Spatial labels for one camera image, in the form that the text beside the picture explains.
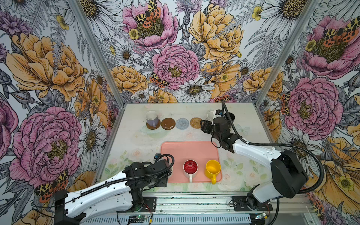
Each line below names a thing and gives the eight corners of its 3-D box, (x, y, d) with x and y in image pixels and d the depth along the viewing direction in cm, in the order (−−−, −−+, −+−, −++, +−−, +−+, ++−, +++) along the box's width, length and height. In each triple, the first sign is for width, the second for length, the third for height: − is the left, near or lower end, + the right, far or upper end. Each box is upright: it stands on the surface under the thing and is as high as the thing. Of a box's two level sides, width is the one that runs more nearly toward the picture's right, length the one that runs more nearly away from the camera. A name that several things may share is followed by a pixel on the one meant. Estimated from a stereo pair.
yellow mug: (206, 185, 82) (208, 180, 74) (204, 166, 89) (206, 159, 82) (219, 185, 82) (223, 180, 74) (216, 166, 89) (219, 159, 82)
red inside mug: (179, 176, 85) (178, 171, 79) (187, 162, 90) (188, 156, 84) (191, 184, 82) (191, 179, 76) (199, 168, 88) (200, 163, 82)
